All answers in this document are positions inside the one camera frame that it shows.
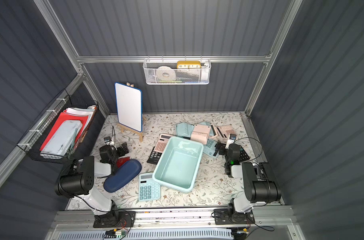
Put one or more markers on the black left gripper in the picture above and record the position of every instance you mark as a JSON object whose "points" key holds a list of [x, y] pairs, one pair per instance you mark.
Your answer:
{"points": [[120, 150]]}

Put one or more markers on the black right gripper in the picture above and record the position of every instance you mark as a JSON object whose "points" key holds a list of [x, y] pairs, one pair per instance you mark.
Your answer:
{"points": [[222, 148]]}

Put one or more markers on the black calculator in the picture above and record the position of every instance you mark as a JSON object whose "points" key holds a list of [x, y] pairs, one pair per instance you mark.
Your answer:
{"points": [[243, 155], [154, 157]]}

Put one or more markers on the mint green storage box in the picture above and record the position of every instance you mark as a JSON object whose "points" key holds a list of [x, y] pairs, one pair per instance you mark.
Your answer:
{"points": [[179, 164]]}

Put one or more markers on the teal calculator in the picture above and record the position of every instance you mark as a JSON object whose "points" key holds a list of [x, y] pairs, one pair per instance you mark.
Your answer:
{"points": [[149, 190], [210, 148]]}

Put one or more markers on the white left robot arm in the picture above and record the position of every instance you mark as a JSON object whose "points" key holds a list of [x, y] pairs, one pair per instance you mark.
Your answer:
{"points": [[76, 181]]}

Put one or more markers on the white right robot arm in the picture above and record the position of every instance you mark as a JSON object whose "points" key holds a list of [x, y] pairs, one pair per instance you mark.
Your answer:
{"points": [[259, 181]]}

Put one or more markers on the teal calculator by box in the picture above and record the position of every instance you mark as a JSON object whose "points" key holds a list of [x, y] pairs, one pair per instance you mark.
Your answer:
{"points": [[210, 148]]}

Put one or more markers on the mint green calculator upside down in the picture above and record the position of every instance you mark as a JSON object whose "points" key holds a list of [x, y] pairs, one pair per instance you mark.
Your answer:
{"points": [[184, 130]]}

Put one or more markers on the small red notebook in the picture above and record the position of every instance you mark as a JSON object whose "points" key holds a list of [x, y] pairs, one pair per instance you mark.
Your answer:
{"points": [[122, 161]]}

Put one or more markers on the navy blue glasses case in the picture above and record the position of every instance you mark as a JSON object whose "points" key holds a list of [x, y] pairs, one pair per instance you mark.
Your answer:
{"points": [[127, 172]]}

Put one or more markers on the blue framed whiteboard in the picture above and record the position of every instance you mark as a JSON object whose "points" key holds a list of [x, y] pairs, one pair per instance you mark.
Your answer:
{"points": [[129, 106]]}

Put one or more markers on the white papers in basket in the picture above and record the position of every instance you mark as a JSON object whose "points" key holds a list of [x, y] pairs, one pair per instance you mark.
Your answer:
{"points": [[88, 112]]}

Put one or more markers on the light grey pencil case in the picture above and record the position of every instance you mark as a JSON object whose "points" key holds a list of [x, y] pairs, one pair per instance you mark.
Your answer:
{"points": [[60, 139]]}

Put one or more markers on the red folder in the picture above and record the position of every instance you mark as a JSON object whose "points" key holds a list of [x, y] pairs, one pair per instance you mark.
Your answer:
{"points": [[64, 116]]}

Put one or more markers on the white tape roll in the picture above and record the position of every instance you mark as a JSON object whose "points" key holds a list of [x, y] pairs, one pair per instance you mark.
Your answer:
{"points": [[165, 73]]}

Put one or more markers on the yellow clock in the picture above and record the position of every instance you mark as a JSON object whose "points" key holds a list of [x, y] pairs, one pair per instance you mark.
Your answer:
{"points": [[189, 65]]}

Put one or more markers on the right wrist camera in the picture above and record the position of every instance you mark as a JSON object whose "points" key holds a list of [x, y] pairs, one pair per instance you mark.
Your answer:
{"points": [[231, 139]]}

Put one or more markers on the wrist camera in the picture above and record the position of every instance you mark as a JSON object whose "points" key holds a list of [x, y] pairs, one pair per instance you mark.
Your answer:
{"points": [[108, 141], [231, 139]]}

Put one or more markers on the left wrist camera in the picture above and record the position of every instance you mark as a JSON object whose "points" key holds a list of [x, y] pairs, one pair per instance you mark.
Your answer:
{"points": [[108, 141]]}

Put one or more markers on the black wire side basket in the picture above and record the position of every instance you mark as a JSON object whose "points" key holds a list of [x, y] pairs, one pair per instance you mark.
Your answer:
{"points": [[33, 140]]}

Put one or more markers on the white wire wall basket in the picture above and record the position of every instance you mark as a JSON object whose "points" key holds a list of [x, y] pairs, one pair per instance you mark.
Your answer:
{"points": [[182, 76]]}

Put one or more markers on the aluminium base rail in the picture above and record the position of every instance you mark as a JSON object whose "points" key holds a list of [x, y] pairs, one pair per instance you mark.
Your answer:
{"points": [[269, 222]]}

